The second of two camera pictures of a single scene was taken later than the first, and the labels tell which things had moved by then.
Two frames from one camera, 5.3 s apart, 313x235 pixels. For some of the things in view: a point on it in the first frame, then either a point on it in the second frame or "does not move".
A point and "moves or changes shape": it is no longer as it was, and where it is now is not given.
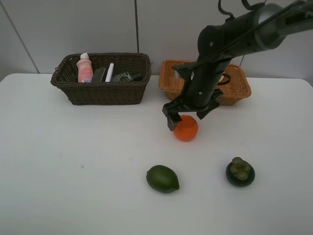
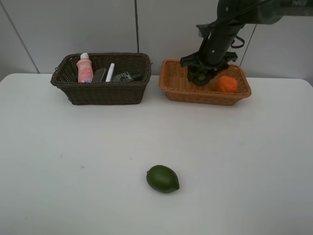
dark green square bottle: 126,76 does not move
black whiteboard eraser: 98,74 does not move
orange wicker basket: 237,89 does not move
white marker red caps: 109,76 does not move
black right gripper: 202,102 → 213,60
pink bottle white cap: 84,66 does not move
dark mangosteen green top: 239,173 moves or changes shape
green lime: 163,179 does not move
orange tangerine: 186,129 → 227,84
